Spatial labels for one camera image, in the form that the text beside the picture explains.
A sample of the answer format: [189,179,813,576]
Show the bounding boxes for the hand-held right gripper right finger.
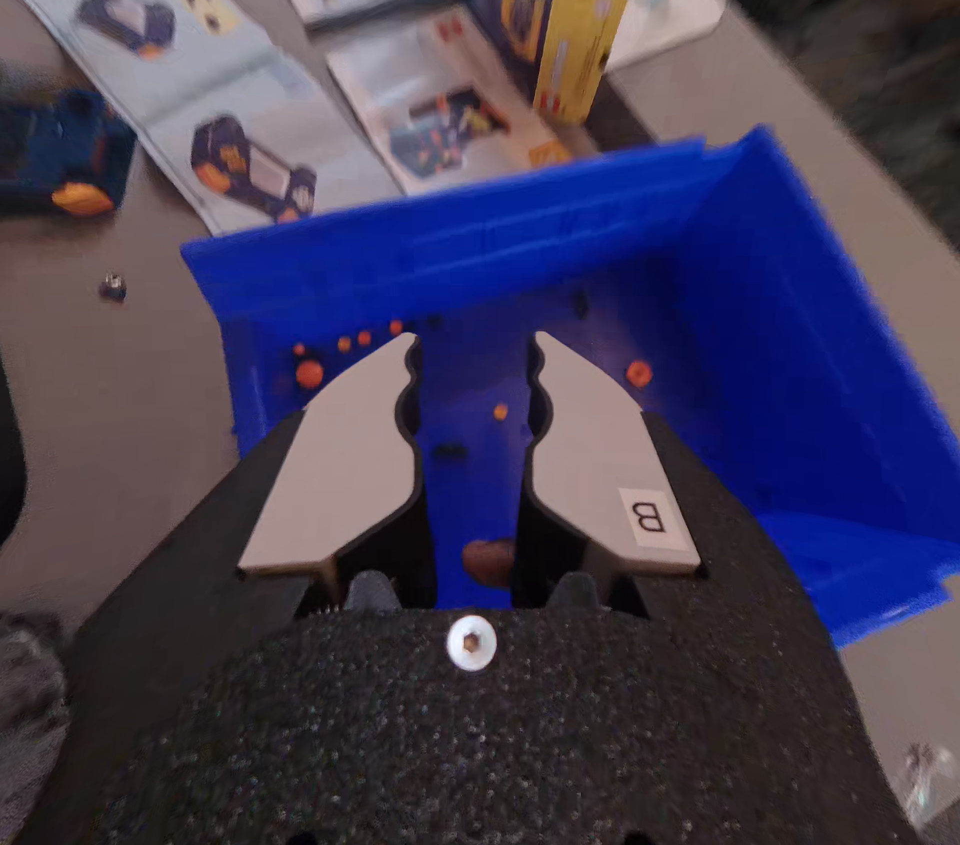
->
[522,331,705,582]

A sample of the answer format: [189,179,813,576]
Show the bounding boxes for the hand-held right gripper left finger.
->
[237,332,427,587]

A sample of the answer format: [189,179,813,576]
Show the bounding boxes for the blue plastic bin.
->
[180,123,960,650]

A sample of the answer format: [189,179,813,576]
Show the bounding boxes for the scattered small orange toy pieces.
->
[291,318,655,423]

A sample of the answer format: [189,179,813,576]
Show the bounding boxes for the brown round toy piece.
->
[461,539,517,590]

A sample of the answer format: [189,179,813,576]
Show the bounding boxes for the dark blue brick toy model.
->
[0,87,140,220]

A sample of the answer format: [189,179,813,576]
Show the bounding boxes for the instruction booklet with arcade picture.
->
[326,8,601,197]

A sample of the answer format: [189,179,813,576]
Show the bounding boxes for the large open instruction booklet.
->
[16,0,402,239]

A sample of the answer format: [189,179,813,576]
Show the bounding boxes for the clear plastic bag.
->
[900,743,950,835]

